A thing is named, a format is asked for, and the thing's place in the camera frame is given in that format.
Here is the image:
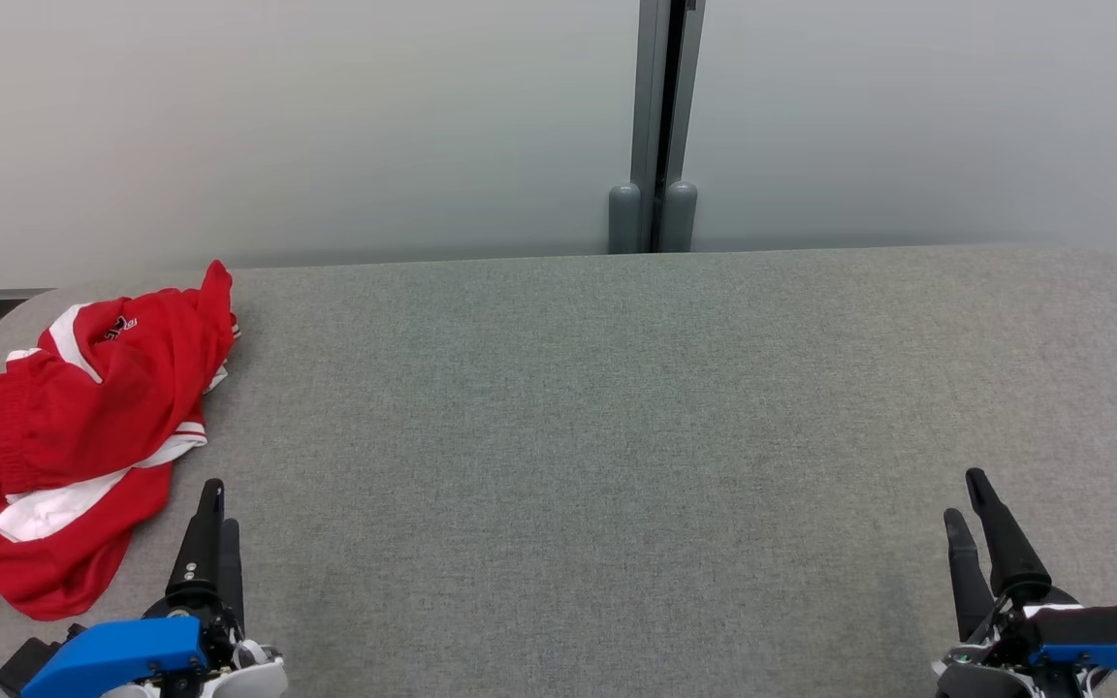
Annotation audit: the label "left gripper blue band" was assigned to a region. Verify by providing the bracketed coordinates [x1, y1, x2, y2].
[20, 478, 249, 698]

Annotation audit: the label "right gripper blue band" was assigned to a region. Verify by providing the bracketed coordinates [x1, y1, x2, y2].
[933, 468, 1117, 698]

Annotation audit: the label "red and white shorts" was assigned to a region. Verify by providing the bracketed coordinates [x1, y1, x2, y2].
[0, 259, 241, 621]

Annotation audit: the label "grey fabric upholstered platform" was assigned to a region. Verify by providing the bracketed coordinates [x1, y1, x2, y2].
[0, 244, 1117, 698]

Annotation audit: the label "grey partition post double foot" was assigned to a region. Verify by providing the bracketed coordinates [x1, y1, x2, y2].
[607, 0, 707, 255]

